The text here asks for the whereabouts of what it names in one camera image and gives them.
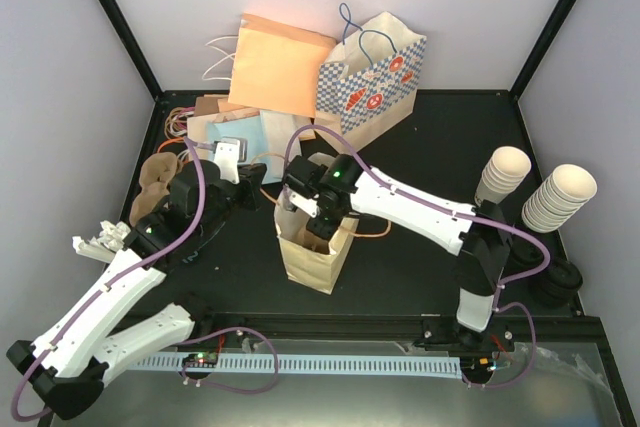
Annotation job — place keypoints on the black cup with white print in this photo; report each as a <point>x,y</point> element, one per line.
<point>188,251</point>

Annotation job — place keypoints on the black frame post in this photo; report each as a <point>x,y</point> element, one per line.
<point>121,27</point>
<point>551,28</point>

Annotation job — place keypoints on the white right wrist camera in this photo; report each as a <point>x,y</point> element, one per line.
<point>292,200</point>

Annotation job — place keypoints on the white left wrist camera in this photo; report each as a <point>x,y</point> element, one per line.
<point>228,154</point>

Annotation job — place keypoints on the blue checkered paper bag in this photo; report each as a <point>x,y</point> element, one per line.
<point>369,81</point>

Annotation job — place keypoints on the orange paper bag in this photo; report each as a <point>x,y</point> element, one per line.
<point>276,66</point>

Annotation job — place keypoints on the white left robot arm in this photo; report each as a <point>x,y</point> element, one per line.
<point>69,365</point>

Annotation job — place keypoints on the black frame post right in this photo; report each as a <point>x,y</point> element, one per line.
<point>551,28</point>

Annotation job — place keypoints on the black frame post left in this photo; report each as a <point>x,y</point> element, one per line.
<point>121,27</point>

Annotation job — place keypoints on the short white cup stack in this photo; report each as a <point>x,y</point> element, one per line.
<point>502,175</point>

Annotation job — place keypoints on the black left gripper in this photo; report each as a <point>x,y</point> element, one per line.
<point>252,175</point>

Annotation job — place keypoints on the tall white cup stack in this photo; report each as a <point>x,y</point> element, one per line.
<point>564,192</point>

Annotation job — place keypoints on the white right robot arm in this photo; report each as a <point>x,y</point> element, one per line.
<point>476,236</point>

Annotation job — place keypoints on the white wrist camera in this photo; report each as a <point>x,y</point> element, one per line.
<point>292,200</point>
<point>228,154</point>

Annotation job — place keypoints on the light blue paper bag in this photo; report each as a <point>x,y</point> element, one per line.
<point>269,132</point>

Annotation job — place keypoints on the black cup lid stack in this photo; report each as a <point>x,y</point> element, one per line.
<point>554,287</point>

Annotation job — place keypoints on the beige kraft paper bag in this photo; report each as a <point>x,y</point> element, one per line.
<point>308,259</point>

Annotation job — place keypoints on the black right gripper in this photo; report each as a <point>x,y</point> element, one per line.
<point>325,231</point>

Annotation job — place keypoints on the flat brown paper bags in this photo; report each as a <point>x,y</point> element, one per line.
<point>215,108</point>

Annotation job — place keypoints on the light blue cable duct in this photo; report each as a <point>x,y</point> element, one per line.
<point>298,364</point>

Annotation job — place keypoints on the brown pulp carrier stack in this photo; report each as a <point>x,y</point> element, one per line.
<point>155,175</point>

